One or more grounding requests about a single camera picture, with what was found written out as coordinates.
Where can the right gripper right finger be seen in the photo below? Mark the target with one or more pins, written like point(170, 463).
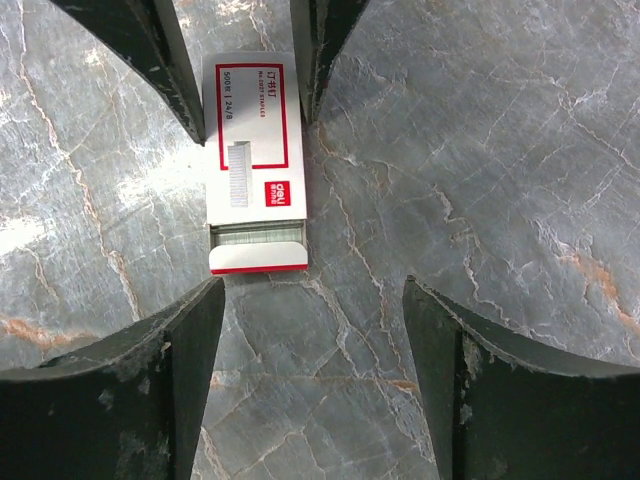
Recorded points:
point(499, 405)

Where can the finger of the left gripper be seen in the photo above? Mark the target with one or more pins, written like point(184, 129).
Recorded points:
point(320, 30)
point(147, 36)

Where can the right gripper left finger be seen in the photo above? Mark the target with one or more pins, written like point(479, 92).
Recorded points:
point(129, 406)

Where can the red white staple box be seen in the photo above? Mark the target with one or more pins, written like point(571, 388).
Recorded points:
point(256, 203)

